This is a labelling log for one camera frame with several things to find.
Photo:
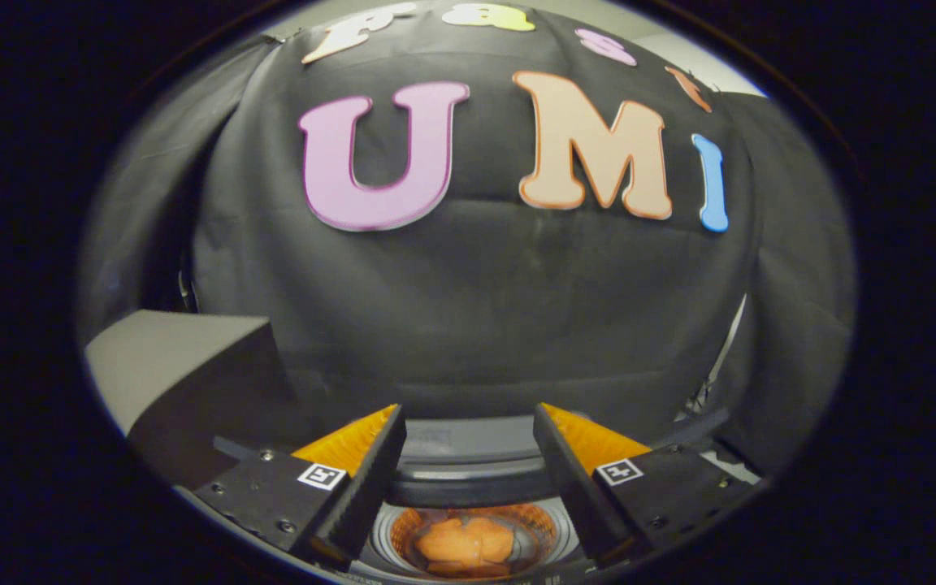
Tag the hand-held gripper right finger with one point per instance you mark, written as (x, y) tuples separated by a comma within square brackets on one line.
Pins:
[(574, 487)]

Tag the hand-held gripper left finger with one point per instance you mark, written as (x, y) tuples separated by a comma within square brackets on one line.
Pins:
[(366, 487)]

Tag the dark washing machine lid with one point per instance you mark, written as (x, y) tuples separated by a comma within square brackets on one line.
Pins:
[(476, 443)]

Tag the orange garment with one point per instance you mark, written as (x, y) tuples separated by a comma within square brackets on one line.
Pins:
[(460, 543)]

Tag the beige cabinet with dark top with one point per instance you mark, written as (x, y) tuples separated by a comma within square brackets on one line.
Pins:
[(175, 357)]

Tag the black backdrop cloth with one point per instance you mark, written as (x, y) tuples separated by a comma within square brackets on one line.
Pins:
[(476, 309)]

